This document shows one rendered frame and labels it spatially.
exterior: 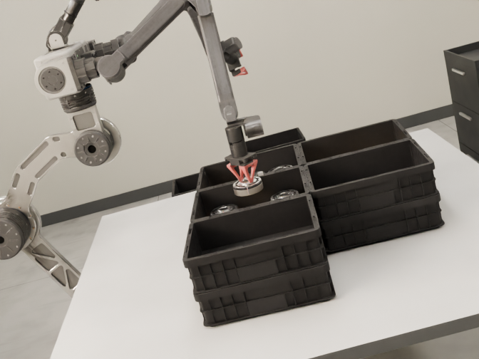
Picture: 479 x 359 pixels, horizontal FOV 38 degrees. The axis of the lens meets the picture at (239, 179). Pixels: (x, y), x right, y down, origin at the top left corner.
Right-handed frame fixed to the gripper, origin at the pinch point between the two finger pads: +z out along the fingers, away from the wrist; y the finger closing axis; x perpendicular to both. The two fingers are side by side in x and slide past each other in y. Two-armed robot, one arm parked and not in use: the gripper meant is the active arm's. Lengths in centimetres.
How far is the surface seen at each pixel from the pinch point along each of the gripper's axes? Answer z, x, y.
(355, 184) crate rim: 2.2, -9.1, -40.2
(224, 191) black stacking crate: 4.6, 1.8, 10.8
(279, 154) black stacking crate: 4.6, -34.7, 16.8
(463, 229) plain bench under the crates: 24, -28, -64
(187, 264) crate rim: 4, 49, -24
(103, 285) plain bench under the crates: 27, 44, 40
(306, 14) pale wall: -16, -266, 190
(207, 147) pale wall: 69, -189, 256
